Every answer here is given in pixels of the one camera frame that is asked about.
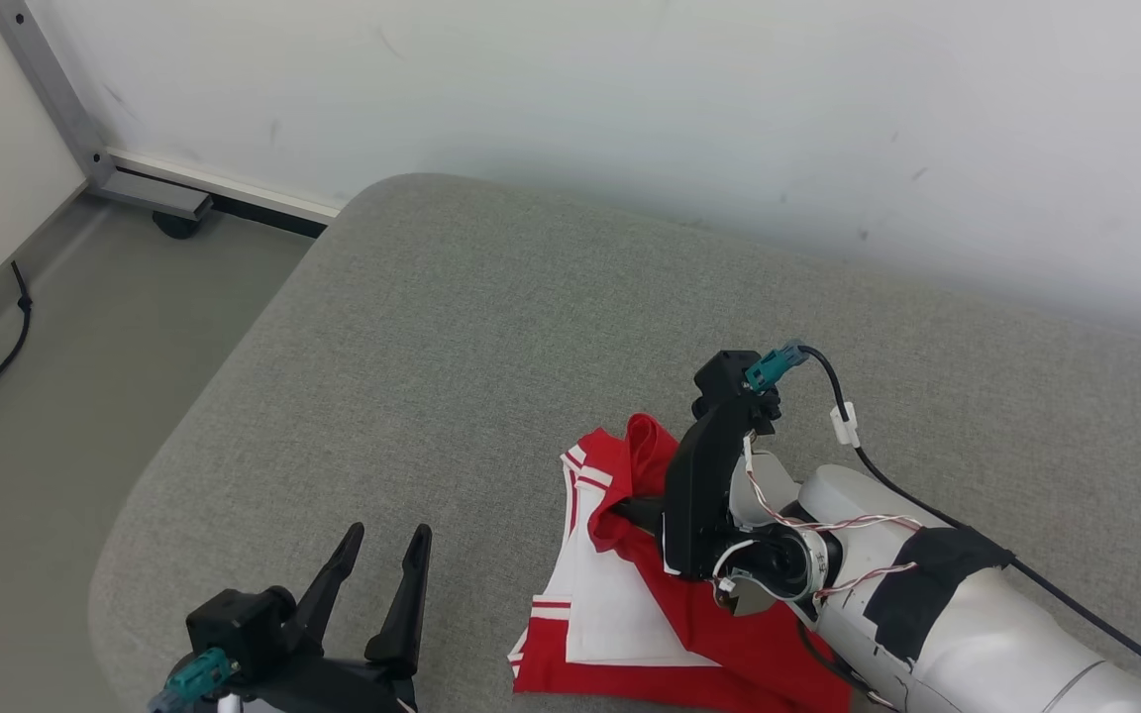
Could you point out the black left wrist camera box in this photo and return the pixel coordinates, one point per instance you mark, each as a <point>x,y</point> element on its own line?
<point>239,629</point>

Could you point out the white wall skirting board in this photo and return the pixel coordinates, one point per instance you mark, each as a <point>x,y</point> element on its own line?
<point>234,188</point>

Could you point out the teal right camera connector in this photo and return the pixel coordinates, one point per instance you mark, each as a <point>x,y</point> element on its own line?
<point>774,366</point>

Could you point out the red Bulls basketball jersey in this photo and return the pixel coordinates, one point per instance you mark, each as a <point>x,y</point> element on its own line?
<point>610,614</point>

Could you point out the teal left camera connector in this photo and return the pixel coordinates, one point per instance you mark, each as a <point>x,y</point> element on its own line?
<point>194,678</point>

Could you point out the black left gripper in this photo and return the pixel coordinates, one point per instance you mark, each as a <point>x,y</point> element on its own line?
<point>323,688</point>

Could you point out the black caster wheel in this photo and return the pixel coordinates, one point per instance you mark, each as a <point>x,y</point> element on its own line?
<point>177,226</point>

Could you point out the teal camera connector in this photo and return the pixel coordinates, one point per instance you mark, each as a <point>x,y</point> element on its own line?
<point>774,366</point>
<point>194,678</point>

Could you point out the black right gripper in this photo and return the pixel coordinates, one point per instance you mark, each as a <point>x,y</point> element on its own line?
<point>699,505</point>

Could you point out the grey aluminium frame post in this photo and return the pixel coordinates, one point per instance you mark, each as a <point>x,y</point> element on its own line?
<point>55,99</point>

